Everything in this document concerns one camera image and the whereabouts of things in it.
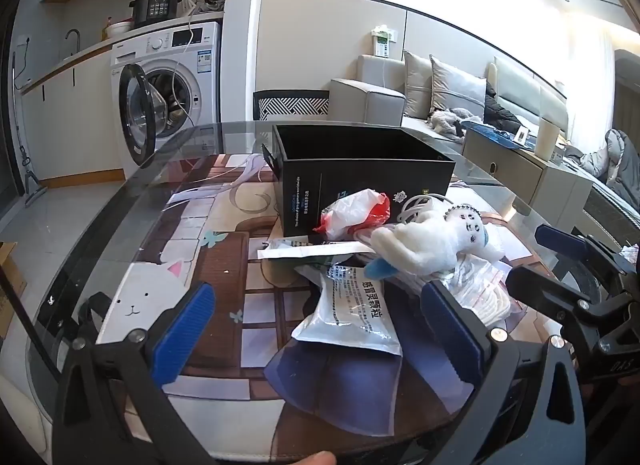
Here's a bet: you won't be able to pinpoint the white pouch with blue print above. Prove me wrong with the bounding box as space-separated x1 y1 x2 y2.
291 265 403 357

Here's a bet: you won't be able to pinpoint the black storage box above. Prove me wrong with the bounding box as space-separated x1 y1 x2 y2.
261 124 457 237

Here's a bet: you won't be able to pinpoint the grey sofa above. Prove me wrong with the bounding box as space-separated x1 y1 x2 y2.
328 52 488 146

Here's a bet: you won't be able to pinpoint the white washing machine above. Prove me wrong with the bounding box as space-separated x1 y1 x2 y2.
111 21 222 168

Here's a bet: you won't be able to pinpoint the cream cylinder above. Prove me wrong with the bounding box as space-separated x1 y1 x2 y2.
534 120 561 156

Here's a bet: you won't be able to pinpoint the white hanging cable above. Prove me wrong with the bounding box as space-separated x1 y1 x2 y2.
167 0 201 128

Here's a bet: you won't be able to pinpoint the white wall panel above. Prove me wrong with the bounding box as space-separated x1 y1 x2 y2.
371 24 397 58

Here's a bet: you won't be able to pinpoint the grey cushion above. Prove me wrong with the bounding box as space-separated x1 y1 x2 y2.
429 55 487 118
402 50 436 120

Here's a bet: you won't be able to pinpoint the grey down jacket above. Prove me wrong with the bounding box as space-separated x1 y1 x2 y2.
565 127 640 196

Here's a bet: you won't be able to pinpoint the beige side cabinet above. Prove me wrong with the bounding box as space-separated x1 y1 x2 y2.
461 132 593 218

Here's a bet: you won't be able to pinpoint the cartoon printed table mat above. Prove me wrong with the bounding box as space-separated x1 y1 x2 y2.
95 152 566 451

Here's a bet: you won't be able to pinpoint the floor mop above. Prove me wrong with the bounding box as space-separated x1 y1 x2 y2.
11 50 48 206

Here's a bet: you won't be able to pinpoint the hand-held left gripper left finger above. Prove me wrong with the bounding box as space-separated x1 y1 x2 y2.
52 281 217 465

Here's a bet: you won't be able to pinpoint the black jacket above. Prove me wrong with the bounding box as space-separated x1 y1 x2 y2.
482 80 523 133

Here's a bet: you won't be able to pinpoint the person's left hand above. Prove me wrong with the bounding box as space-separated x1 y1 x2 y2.
280 451 337 465

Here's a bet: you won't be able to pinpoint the black pressure cooker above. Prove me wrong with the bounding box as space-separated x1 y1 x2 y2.
129 0 183 30

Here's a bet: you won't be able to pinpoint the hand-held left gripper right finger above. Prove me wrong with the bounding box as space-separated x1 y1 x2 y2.
420 279 588 465

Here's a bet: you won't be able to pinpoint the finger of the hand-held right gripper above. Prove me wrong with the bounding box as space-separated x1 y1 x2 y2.
534 224 640 286
506 265 632 342

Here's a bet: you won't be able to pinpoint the white coiled cable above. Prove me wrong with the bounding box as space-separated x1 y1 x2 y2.
397 193 453 226

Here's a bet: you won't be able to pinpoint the black white patterned chair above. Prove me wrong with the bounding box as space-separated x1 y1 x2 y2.
252 90 331 122

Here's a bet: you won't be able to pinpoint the beige upholstered headboard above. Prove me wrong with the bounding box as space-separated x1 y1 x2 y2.
492 56 570 138

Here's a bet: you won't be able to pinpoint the white pot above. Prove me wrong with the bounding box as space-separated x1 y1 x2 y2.
102 19 133 40

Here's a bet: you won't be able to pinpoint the white plush toy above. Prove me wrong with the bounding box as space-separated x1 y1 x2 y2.
364 202 503 280

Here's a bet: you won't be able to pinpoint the clear bag of pale cloth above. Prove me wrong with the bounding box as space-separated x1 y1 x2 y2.
390 250 518 328

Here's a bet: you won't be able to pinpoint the blue mat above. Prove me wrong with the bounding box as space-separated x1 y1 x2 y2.
462 121 538 148

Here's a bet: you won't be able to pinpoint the red-edged white packet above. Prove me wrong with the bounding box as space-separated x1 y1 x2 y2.
313 188 391 241

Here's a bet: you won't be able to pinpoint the grey fluffy cloth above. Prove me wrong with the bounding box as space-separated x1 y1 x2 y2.
429 109 473 140

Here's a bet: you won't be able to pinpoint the white paper envelope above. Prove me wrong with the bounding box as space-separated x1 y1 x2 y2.
257 239 373 262

